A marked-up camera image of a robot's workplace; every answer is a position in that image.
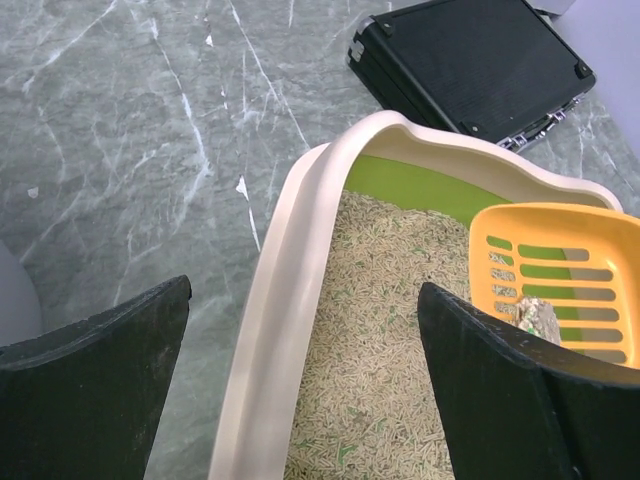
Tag black hard case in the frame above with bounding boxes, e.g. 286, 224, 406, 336
347, 0, 596, 152

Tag beige green litter box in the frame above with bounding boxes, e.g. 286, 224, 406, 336
209, 111, 621, 479

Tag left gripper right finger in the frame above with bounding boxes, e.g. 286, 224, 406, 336
417, 282, 639, 479

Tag orange litter scoop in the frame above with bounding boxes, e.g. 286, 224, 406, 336
469, 203, 639, 368

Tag trash bin with blue bag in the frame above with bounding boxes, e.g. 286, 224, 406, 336
0, 243, 44, 347

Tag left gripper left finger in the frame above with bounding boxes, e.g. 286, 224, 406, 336
1, 275, 192, 479

